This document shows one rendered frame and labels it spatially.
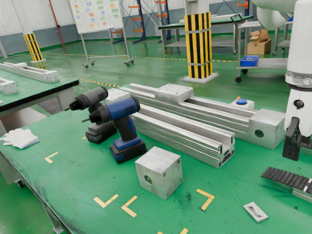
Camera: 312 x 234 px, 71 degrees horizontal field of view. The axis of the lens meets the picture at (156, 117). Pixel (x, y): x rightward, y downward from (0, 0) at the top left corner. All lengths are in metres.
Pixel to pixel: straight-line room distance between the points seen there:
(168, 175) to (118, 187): 0.18
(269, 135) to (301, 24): 0.42
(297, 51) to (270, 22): 0.62
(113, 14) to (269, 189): 5.83
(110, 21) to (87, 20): 0.70
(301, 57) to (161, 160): 0.40
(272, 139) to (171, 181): 0.37
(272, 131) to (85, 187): 0.63
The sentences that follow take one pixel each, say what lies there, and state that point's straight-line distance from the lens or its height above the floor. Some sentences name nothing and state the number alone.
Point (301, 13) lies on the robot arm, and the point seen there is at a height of 1.21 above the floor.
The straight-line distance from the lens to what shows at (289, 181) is 0.68.
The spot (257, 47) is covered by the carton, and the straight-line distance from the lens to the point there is 5.76.
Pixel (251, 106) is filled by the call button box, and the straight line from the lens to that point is 1.03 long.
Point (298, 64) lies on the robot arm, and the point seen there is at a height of 1.12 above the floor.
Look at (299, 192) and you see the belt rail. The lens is 0.69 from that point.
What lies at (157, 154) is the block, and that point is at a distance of 0.65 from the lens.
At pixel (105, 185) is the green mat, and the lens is 0.75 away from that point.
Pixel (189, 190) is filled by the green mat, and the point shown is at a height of 0.78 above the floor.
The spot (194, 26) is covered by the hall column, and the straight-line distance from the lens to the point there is 3.91.
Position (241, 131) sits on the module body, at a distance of 0.87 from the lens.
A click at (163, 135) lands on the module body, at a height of 0.82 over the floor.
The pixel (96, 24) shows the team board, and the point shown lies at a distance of 6.53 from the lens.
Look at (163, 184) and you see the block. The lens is 0.61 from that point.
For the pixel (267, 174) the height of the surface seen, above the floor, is 0.81.
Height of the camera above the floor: 1.26
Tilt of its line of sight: 26 degrees down
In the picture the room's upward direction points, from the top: 9 degrees counter-clockwise
